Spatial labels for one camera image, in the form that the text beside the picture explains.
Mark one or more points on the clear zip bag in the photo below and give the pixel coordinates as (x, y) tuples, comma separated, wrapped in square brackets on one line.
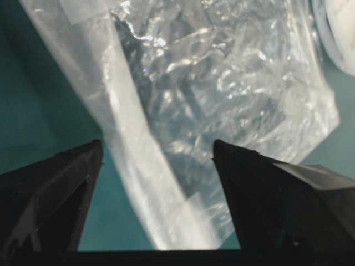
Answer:
[(165, 79)]

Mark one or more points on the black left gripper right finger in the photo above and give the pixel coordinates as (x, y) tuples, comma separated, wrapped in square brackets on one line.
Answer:
[(289, 214)]

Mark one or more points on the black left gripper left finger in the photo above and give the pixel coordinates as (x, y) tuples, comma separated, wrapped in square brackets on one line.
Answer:
[(44, 205)]

